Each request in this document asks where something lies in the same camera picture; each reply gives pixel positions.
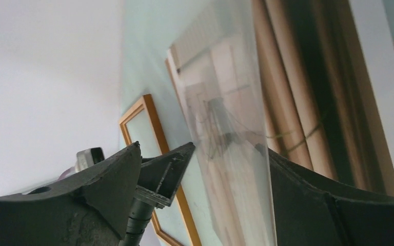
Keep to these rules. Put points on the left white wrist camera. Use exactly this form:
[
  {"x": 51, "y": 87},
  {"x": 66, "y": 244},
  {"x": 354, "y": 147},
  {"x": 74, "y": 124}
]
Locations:
[{"x": 88, "y": 157}]

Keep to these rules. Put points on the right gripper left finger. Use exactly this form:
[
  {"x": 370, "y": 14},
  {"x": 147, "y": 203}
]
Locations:
[{"x": 90, "y": 207}]

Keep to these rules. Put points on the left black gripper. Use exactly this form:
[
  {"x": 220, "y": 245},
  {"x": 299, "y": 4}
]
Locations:
[{"x": 158, "y": 183}]

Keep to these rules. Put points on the wooden picture frame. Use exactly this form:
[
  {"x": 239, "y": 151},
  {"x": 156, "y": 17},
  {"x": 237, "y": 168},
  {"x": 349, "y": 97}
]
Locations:
[{"x": 141, "y": 123}]

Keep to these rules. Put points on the plant photo print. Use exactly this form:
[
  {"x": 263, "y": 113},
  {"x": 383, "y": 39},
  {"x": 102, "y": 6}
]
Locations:
[{"x": 291, "y": 76}]

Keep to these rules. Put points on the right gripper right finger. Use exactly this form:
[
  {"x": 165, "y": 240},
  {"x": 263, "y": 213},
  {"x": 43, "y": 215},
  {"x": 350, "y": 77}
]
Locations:
[{"x": 311, "y": 209}]

